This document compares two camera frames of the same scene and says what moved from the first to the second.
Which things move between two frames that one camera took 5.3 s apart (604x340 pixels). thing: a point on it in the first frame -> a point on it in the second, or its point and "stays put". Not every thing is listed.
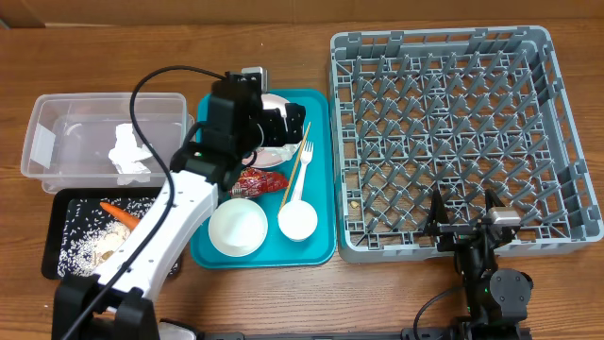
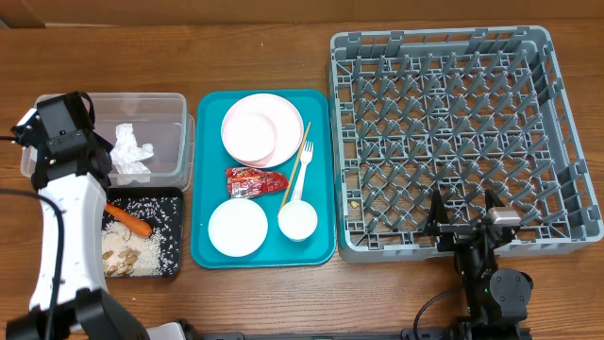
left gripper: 281,134 -> 107,143
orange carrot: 120,214 stays put
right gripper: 461,233 stays put
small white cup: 297,220 stays put
